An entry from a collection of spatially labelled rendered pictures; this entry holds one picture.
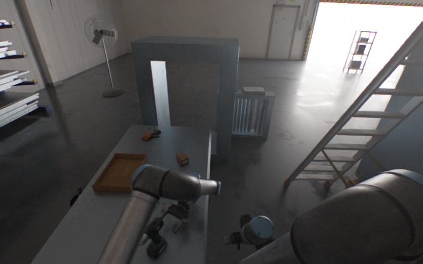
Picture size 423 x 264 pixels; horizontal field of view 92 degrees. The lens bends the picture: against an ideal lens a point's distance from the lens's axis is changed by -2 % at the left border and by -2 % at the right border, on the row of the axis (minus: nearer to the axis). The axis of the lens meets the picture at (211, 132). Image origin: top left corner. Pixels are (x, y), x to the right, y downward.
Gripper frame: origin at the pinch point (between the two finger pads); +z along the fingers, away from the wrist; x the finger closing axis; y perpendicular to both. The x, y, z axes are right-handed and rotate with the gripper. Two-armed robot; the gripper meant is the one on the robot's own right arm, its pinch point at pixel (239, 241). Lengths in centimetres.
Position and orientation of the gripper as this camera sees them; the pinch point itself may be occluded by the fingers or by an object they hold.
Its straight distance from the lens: 124.6
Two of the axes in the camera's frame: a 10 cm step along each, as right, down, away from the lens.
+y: 1.0, 8.1, -5.8
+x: 9.8, 0.4, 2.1
